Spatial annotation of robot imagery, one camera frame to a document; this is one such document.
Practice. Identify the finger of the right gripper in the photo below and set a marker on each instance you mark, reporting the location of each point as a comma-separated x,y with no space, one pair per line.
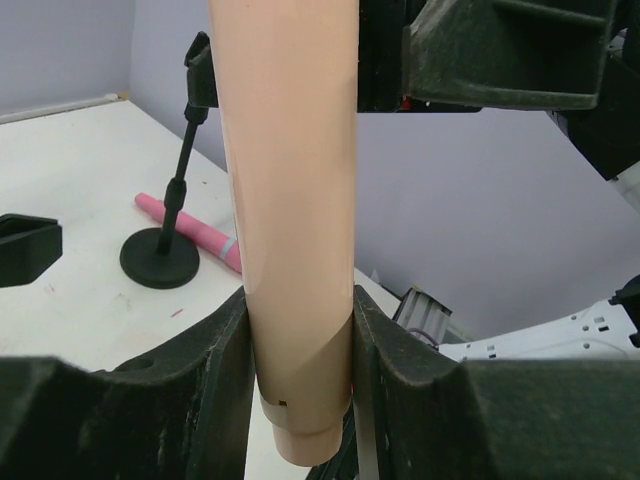
519,55

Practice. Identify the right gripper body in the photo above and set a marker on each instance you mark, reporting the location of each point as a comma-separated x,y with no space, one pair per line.
381,25

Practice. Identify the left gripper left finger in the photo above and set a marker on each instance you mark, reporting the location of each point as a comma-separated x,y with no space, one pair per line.
179,411

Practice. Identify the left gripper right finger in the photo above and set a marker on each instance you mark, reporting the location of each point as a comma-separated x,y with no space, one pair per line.
420,415

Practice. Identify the beige microphone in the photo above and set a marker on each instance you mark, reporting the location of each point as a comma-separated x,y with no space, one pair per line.
287,75

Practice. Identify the black round-base clip stand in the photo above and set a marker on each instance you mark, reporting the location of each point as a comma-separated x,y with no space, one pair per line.
29,246

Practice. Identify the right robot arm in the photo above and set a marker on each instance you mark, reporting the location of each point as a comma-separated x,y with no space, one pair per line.
499,154

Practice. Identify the black right round-base stand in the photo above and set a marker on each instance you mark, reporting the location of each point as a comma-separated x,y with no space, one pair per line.
162,258

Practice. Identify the pink toy microphone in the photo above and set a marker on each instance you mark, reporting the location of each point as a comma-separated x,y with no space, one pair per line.
212,240

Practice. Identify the aluminium frame extrusion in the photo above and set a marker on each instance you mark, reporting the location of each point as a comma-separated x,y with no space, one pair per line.
422,315

